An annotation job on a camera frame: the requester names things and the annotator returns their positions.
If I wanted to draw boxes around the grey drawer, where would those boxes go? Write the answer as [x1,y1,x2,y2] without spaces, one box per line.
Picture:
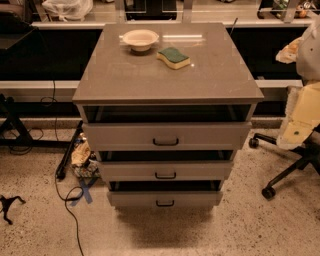
[107,191,223,208]
[83,122,251,151]
[98,161,233,181]

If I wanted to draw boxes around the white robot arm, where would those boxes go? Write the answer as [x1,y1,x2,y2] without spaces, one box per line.
[276,17,320,150]

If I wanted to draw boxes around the grey drawer cabinet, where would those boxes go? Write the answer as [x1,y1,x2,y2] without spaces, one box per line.
[73,23,263,192]

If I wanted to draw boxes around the grey top drawer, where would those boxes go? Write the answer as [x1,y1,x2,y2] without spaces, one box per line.
[83,122,251,151]

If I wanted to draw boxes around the grey bottom drawer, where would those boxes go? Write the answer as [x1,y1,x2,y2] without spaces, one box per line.
[107,191,223,208]

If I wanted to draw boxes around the green yellow sponge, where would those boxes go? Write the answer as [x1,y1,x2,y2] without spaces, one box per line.
[156,47,190,70]

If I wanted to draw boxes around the snack bags on floor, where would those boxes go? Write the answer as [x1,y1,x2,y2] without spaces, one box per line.
[71,132,100,178]

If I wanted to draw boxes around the white paper bowl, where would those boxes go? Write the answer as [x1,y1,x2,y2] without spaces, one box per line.
[122,29,159,52]

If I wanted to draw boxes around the black leaning bar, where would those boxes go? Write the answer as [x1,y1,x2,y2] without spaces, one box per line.
[55,121,83,180]

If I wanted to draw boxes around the blue tape cross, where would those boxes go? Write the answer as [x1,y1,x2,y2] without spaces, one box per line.
[70,177,97,206]

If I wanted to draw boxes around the black stand leg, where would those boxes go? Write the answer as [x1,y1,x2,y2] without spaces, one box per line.
[0,94,70,148]

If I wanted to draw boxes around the black office chair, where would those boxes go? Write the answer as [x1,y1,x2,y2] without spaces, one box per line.
[262,128,320,200]

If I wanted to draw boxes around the white plastic bag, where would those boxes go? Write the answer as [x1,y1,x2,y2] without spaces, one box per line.
[42,0,93,21]

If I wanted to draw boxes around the small black floor object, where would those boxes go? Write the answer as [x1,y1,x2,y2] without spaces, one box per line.
[0,195,26,225]

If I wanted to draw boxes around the black floor cable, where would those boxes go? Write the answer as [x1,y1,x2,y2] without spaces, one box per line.
[54,173,86,256]

